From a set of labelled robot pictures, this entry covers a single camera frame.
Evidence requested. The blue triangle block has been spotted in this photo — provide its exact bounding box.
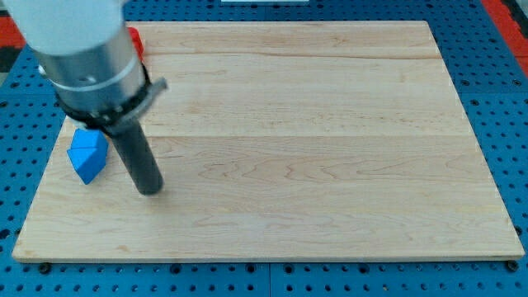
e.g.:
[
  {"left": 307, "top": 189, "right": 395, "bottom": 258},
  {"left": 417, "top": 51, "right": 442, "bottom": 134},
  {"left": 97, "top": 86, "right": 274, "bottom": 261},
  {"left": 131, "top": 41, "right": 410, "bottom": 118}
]
[{"left": 67, "top": 148, "right": 107, "bottom": 185}]

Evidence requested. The black clamp ring with lever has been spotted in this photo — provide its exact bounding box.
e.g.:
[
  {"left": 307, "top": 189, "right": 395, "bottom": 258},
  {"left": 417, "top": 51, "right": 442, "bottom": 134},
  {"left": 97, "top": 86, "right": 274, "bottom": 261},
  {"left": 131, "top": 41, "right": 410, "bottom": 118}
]
[{"left": 55, "top": 63, "right": 168, "bottom": 130}]

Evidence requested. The light wooden board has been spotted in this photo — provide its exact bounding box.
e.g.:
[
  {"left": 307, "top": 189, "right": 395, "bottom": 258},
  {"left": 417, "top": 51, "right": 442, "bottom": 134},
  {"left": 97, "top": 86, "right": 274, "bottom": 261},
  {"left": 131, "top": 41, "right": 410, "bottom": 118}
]
[{"left": 12, "top": 21, "right": 525, "bottom": 263}]

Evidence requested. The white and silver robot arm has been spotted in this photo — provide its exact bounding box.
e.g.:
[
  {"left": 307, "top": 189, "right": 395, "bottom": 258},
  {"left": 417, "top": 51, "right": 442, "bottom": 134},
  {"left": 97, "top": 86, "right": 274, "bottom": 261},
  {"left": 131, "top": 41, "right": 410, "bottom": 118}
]
[{"left": 3, "top": 0, "right": 167, "bottom": 196}]

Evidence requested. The red block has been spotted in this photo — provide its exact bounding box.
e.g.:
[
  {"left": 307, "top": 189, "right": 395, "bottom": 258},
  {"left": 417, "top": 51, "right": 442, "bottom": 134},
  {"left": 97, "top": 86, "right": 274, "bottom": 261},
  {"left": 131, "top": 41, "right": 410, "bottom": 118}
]
[{"left": 127, "top": 26, "right": 144, "bottom": 62}]

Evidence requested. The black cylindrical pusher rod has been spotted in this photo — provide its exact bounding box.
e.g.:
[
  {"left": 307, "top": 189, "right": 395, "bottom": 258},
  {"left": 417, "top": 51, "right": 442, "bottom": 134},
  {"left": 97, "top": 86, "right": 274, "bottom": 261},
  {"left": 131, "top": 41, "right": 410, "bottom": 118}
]
[{"left": 106, "top": 121, "right": 163, "bottom": 196}]

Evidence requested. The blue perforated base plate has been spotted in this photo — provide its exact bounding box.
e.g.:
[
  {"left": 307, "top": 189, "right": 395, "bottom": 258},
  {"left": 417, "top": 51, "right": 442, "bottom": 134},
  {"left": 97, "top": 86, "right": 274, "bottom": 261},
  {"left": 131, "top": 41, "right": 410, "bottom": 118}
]
[{"left": 1, "top": 0, "right": 527, "bottom": 296}]

